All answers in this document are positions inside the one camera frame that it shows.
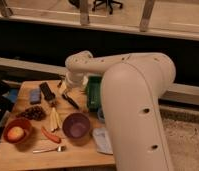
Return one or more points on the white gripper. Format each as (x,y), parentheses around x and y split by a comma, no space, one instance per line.
(73,80)

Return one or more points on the black dish brush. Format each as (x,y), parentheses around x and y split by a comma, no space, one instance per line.
(66,96)

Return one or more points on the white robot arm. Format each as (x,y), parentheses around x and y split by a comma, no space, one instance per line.
(130,88)

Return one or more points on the purple bowl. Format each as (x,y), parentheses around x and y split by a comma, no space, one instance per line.
(76,126)

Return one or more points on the red-brown bowl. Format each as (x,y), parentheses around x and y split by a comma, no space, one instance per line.
(20,122)

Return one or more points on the black rectangular block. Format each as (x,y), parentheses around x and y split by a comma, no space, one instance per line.
(48,94)

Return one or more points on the blue sponge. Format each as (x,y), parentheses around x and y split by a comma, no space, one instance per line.
(35,96)

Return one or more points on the green plastic tray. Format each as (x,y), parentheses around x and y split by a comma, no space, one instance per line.
(93,93)

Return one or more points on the dark grape bunch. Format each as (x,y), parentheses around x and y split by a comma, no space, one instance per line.
(33,113)

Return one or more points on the wooden table board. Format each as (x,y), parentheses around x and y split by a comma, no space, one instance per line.
(20,156)

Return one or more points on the small blue cup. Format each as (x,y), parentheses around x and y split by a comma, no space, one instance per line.
(100,115)

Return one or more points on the orange carrot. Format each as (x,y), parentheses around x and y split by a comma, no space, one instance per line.
(50,136)

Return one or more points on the metal spoon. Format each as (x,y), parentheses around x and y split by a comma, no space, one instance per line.
(57,149)

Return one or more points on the apple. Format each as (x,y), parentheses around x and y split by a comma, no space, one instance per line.
(15,133)

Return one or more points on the light blue cloth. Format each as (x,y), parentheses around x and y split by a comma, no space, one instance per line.
(101,138)

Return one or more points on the office chair base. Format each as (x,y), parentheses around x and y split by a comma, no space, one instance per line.
(97,3)

